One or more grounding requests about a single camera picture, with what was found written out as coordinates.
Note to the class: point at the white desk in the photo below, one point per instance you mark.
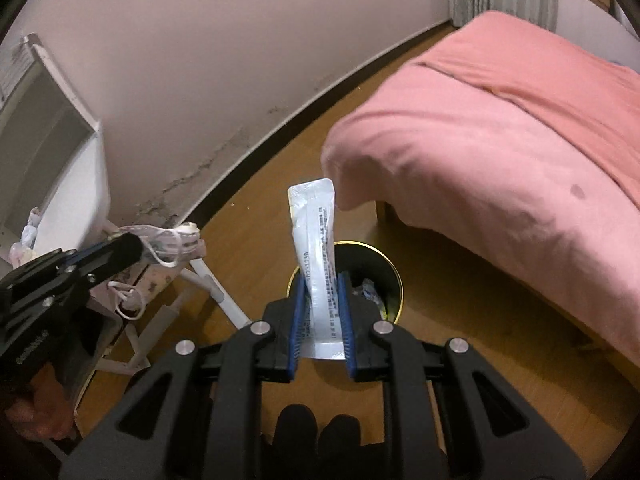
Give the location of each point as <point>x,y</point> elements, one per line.
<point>75,195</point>

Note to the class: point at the clear plastic bag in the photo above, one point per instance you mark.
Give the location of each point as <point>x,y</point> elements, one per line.
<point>27,232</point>

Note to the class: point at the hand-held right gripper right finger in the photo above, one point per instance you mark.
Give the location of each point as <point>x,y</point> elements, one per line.
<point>347,325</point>

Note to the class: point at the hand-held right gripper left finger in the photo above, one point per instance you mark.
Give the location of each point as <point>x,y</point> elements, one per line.
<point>295,325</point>

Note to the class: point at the person's foot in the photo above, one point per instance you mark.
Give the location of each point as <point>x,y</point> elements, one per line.
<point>296,427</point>
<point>341,432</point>

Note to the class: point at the white face mask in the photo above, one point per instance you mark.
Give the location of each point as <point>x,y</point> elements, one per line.
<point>175,242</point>

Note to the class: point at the white sachet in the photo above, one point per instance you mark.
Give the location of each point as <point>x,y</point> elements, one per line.
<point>317,260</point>

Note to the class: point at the person's right foot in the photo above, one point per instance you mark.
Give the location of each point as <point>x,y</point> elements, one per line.
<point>341,432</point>

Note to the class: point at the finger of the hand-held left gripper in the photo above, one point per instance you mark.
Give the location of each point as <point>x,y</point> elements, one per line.
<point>117,255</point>
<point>92,252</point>

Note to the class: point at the dark trousers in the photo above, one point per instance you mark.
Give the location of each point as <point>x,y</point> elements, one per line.
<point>325,467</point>

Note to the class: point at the person's left foot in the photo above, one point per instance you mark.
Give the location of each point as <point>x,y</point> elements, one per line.
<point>296,427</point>

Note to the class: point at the pink bed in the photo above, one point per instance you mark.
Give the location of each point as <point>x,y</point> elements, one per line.
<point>500,160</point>

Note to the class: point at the person's left hand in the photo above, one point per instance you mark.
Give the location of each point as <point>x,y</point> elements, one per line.
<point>40,410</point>

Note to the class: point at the black trash bin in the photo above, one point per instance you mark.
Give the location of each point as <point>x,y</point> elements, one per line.
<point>382,265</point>

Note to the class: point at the white desk hutch shelf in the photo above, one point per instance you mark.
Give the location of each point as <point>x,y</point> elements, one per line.
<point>45,125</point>

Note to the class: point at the crumpled plastic wrapper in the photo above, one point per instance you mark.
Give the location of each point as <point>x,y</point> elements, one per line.
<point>369,291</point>

